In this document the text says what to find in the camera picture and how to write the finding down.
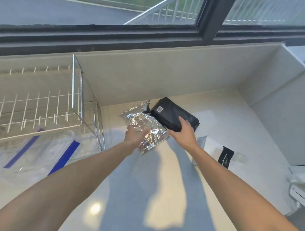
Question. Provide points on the person's left hand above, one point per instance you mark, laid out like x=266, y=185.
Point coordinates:
x=134, y=138

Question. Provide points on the clear container with blue clips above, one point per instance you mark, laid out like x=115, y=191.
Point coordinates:
x=54, y=152

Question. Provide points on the dark window frame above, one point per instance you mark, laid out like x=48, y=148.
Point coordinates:
x=119, y=35

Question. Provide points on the white metal railing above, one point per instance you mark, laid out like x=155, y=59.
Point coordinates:
x=166, y=12

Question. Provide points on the black plastic bag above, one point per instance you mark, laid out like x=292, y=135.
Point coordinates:
x=171, y=111

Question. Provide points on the silver foil bag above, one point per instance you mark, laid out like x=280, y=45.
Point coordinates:
x=152, y=138

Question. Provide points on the white box device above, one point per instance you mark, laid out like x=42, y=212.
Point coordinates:
x=297, y=192

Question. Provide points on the person's right hand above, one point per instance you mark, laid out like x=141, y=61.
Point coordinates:
x=187, y=138

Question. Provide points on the white wall socket plate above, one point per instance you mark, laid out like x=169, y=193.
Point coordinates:
x=297, y=170

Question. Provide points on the person's right forearm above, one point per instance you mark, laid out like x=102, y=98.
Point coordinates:
x=238, y=195

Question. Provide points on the person's left forearm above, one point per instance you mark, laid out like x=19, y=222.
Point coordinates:
x=66, y=190

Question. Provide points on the white pouch with black label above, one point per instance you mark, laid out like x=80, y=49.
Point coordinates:
x=214, y=147

